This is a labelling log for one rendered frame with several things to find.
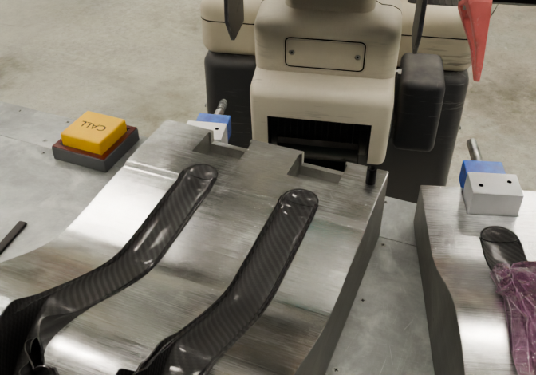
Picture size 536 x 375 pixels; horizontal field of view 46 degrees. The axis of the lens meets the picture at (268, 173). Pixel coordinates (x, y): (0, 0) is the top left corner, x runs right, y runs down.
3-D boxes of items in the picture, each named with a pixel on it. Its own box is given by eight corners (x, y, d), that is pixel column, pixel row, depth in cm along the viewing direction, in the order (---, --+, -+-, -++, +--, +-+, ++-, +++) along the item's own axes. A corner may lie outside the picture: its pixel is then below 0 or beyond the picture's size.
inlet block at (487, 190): (446, 159, 77) (454, 121, 73) (488, 161, 76) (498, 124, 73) (463, 232, 66) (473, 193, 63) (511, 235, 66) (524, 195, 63)
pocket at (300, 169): (300, 177, 70) (301, 150, 67) (346, 189, 68) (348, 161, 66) (285, 202, 66) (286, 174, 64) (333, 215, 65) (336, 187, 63)
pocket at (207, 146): (212, 155, 73) (210, 129, 71) (254, 166, 71) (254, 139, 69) (194, 178, 70) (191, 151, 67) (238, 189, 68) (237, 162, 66)
